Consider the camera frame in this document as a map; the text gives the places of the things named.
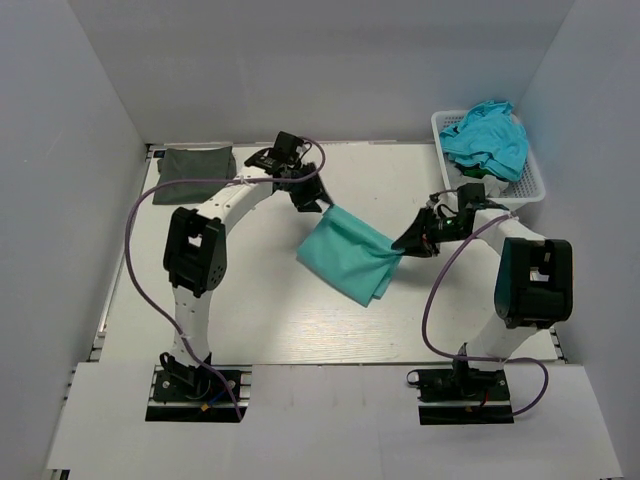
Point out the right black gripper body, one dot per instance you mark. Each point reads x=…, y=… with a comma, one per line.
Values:
x=450, y=228

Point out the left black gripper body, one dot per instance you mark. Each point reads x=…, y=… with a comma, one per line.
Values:
x=298, y=171

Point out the teal green t-shirt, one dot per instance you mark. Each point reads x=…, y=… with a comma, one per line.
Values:
x=350, y=256

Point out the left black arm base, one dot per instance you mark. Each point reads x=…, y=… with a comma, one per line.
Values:
x=187, y=394

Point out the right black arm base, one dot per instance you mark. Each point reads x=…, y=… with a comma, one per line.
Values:
x=460, y=395

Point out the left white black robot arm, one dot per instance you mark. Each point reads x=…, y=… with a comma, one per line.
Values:
x=195, y=254

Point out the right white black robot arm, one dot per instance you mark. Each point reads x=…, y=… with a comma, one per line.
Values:
x=534, y=283

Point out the grey white cloth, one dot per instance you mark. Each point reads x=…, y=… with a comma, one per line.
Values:
x=493, y=186

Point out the dark green cloth in basket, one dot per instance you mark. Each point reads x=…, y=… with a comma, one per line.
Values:
x=474, y=173

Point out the folded dark grey t-shirt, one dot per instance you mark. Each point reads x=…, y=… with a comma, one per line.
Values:
x=180, y=164

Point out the white plastic basket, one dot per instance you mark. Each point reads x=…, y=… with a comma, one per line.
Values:
x=529, y=189

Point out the light blue t-shirt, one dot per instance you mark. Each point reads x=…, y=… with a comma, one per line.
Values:
x=487, y=138

